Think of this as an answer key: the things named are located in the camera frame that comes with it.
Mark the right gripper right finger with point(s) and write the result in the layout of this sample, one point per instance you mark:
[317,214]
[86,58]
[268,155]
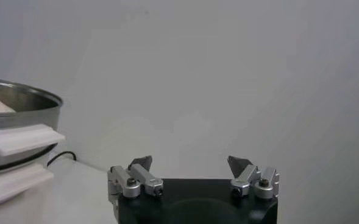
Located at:
[246,179]

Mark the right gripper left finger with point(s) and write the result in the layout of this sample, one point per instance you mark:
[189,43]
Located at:
[142,176]

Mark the perforated steel steamer basket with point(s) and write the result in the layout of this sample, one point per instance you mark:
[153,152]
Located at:
[30,103]

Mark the white electric cooker pot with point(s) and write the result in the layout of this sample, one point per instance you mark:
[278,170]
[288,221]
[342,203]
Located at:
[20,210]

